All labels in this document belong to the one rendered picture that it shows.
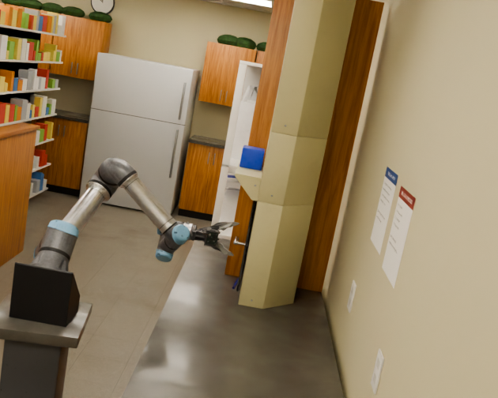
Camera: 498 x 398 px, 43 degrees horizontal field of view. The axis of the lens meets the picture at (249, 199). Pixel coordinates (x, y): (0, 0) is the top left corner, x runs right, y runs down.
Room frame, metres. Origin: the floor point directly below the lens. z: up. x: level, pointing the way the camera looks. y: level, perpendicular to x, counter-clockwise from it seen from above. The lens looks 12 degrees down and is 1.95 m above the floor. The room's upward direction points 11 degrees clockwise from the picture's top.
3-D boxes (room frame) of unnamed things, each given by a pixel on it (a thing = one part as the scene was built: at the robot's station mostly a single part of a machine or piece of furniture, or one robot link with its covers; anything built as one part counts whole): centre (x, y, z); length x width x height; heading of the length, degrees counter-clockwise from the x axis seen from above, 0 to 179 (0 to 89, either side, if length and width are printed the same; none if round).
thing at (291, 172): (2.78, -0.16, 1.33); 0.32 x 0.25 x 0.77; 0
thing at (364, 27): (3.00, -0.19, 1.64); 0.49 x 0.03 x 1.40; 90
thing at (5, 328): (2.16, 0.67, 0.92); 0.32 x 0.32 x 0.04; 7
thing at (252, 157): (2.87, 0.02, 1.56); 0.10 x 0.10 x 0.09; 0
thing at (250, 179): (2.78, 0.02, 1.46); 0.32 x 0.11 x 0.10; 0
